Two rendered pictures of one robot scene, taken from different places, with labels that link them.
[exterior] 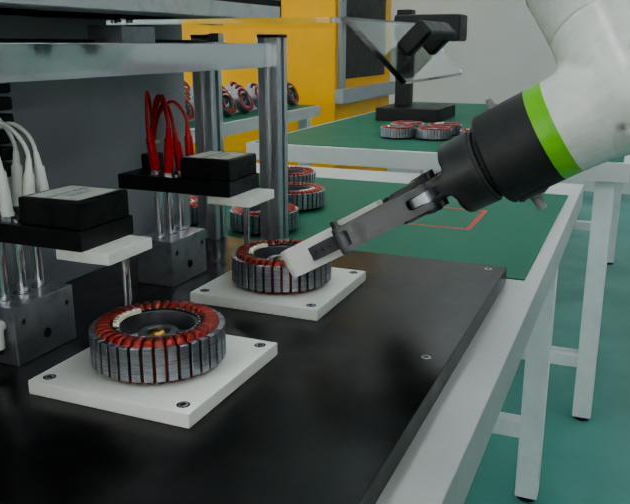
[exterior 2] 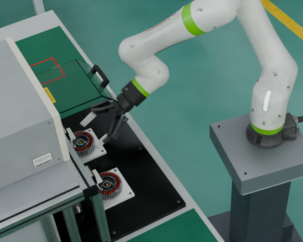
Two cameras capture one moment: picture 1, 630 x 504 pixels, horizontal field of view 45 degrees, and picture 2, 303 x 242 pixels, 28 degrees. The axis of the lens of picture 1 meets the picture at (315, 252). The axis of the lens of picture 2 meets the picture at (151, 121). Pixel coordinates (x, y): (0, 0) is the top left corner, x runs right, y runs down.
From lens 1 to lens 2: 189 cm
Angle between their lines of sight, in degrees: 50
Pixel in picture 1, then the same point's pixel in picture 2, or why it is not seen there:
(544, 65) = not seen: outside the picture
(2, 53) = not seen: hidden behind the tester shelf
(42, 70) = not seen: hidden behind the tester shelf
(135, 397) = (120, 198)
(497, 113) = (132, 92)
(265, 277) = (88, 151)
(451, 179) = (126, 109)
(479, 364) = (143, 139)
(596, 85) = (153, 82)
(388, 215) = (120, 126)
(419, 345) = (134, 145)
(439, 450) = (164, 167)
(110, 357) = (111, 196)
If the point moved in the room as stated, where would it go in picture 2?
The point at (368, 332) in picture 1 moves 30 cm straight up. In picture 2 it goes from (120, 149) to (112, 94)
